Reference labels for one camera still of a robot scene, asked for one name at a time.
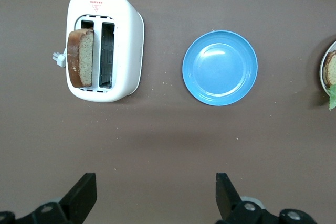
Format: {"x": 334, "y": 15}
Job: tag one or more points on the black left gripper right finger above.
{"x": 228, "y": 200}

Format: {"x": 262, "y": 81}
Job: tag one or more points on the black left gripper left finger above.
{"x": 78, "y": 197}

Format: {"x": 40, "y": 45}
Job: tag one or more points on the white toaster plug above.
{"x": 60, "y": 58}

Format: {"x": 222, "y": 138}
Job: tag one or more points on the dark-crust bread slice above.
{"x": 85, "y": 58}

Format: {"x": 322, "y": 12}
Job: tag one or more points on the green lettuce leaf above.
{"x": 333, "y": 98}

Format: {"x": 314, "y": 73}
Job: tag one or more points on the light brown bread slice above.
{"x": 331, "y": 68}

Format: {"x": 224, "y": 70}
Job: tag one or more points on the white two-slot toaster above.
{"x": 123, "y": 51}

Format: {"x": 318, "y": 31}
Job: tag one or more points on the beige plate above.
{"x": 321, "y": 69}

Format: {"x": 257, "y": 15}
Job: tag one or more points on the blue plate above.
{"x": 220, "y": 68}

